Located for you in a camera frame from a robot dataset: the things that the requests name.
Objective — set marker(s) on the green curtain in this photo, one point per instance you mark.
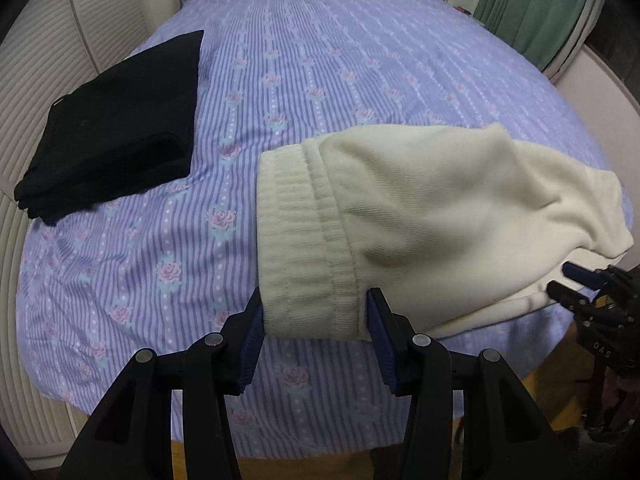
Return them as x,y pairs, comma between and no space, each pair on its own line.
530,5

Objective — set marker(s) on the purple floral bed sheet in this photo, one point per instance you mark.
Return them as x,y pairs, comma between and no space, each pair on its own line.
325,60

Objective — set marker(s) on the black folded clothing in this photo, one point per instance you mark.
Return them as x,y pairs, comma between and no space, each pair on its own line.
115,125

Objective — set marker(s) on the cream knit sweater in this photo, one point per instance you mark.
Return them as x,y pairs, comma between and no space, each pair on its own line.
425,200

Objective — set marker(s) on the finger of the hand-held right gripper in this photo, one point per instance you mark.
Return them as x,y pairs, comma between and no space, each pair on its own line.
580,274
565,296

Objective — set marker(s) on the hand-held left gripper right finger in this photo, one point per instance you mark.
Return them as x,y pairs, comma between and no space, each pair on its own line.
382,346

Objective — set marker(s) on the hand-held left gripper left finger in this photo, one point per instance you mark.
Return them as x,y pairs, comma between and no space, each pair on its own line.
252,341

